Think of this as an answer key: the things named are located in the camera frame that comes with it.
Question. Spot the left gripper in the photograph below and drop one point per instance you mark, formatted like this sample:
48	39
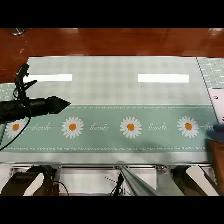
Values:
53	105

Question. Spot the silver frame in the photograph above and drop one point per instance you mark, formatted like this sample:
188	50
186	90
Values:
141	186

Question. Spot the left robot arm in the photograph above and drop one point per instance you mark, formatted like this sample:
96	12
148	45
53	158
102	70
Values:
20	109

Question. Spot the brown garment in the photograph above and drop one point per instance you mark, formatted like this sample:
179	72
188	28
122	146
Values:
218	163

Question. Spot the blue T-shirt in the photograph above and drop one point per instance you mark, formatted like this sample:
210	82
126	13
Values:
216	130

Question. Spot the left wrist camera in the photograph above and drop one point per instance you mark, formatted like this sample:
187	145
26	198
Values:
22	80

